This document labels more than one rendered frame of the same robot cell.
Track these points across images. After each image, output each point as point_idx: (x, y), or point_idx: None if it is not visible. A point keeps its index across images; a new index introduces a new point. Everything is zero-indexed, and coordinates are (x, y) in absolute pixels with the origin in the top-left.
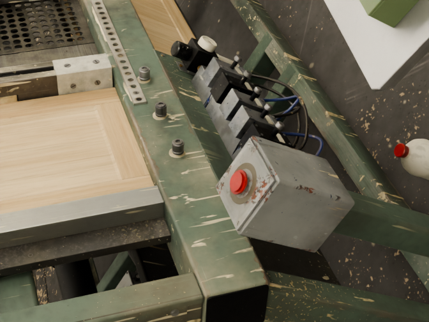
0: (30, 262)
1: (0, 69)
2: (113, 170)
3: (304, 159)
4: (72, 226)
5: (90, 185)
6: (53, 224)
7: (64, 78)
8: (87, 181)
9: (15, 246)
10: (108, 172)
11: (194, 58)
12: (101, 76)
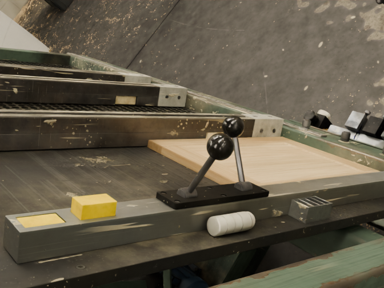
0: (373, 211)
1: (212, 114)
2: (350, 168)
3: None
4: (378, 189)
5: (350, 172)
6: (371, 184)
7: (258, 122)
8: (342, 171)
9: (347, 204)
10: (348, 168)
11: (322, 122)
12: (277, 126)
